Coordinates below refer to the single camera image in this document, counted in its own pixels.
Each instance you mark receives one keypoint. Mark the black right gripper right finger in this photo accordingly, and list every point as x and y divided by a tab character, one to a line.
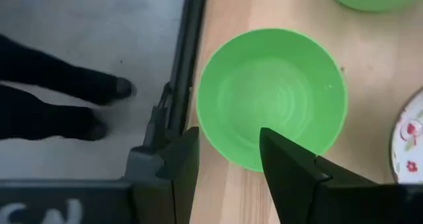
297	184

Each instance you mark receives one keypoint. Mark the person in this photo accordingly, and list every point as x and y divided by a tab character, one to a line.
66	77

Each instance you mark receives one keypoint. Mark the floral ceramic mini bowl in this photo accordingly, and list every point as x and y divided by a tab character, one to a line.
411	144

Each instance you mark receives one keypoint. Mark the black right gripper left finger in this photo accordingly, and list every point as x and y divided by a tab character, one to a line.
158	191

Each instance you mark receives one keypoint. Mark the small black depth camera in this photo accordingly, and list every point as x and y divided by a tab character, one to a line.
157	118

